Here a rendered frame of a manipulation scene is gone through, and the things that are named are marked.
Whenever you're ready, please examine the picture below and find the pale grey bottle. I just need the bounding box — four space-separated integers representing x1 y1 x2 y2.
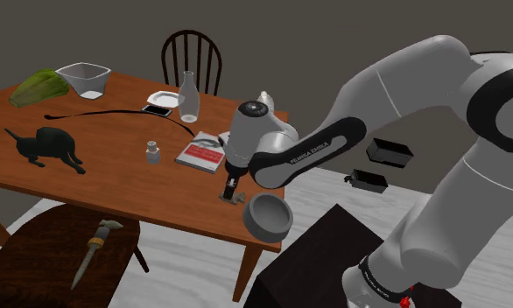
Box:
256 90 277 115

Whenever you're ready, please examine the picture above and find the white square bowl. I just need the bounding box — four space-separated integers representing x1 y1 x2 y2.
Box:
54 61 113 101

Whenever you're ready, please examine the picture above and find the dark robot stand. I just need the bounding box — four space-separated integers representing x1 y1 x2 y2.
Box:
242 203 463 308

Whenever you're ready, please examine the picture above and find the wooden table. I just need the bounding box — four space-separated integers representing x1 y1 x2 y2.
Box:
0 71 290 304

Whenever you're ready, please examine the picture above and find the grey tool with brass collar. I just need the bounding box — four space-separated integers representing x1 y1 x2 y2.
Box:
70 219 125 291

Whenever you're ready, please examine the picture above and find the small grey figure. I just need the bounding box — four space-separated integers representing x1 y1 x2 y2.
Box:
218 191 247 207

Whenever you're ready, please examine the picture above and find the black dog figure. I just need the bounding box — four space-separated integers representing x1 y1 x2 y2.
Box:
4 126 88 176

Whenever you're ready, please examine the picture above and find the black box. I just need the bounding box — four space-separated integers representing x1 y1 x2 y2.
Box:
365 136 415 169
343 168 390 195

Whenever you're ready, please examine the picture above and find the clear glass bottle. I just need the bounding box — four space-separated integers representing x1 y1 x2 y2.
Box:
177 70 201 124

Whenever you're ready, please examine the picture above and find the grey round bowl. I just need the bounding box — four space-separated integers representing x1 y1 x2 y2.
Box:
242 192 295 245

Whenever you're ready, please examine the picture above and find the small grey bottle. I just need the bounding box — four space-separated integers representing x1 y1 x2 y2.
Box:
144 140 162 166

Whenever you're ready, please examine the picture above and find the black phone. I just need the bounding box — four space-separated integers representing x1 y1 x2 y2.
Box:
140 104 173 119

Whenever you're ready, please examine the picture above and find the book with red cover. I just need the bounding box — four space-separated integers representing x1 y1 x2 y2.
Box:
173 130 232 175

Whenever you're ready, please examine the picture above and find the dark wooden chair seat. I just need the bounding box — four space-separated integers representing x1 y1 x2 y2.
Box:
0 203 151 308

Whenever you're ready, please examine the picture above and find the green lettuce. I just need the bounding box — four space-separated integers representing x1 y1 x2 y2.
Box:
8 67 72 109

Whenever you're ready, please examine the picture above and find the dark spindle-back chair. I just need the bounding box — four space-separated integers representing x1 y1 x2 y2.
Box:
160 29 223 97

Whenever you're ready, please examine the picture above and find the white plate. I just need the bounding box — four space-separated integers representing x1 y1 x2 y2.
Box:
146 90 181 109

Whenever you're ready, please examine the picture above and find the long black cord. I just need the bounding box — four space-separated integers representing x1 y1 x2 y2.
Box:
43 109 197 139

